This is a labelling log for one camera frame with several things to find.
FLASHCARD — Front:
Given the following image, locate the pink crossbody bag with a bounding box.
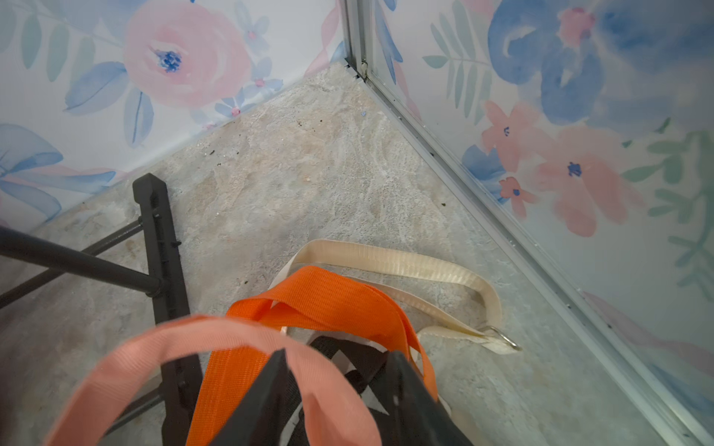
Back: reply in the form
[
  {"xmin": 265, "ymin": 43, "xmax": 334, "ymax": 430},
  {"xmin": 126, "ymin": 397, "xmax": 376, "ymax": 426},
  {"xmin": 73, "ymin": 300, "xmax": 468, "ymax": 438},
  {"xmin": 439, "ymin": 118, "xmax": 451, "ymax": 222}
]
[{"xmin": 45, "ymin": 315, "xmax": 381, "ymax": 445}]

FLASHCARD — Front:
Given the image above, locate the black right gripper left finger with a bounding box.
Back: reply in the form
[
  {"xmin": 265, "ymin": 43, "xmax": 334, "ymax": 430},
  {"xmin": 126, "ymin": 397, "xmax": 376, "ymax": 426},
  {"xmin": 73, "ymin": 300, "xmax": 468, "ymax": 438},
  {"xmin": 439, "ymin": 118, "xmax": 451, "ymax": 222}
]
[{"xmin": 210, "ymin": 349, "xmax": 289, "ymax": 446}]

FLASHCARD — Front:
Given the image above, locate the beige crossbody bag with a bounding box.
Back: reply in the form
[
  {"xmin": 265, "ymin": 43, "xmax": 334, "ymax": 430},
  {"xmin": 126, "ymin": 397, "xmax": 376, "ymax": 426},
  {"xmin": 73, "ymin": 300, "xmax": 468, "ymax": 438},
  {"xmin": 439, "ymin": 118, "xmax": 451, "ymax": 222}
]
[{"xmin": 270, "ymin": 240, "xmax": 522, "ymax": 355}]

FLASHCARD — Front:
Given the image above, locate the black crossbody bag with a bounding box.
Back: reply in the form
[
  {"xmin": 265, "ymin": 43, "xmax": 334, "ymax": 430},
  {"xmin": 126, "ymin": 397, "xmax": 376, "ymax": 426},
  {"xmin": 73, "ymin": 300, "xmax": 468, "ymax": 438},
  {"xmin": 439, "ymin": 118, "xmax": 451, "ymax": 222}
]
[{"xmin": 309, "ymin": 334, "xmax": 397, "ymax": 445}]

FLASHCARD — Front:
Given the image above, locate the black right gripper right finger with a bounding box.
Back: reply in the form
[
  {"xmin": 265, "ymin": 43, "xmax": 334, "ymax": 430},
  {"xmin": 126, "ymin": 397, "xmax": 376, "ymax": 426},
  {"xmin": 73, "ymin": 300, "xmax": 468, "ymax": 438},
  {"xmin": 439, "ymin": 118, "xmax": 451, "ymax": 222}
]
[{"xmin": 386, "ymin": 351, "xmax": 472, "ymax": 446}]

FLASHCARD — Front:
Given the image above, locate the orange crossbody bag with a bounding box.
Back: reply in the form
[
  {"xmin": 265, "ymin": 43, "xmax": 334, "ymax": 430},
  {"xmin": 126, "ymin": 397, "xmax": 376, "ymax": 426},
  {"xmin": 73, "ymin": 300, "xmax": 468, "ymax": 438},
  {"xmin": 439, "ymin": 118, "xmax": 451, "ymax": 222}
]
[{"xmin": 187, "ymin": 267, "xmax": 438, "ymax": 445}]

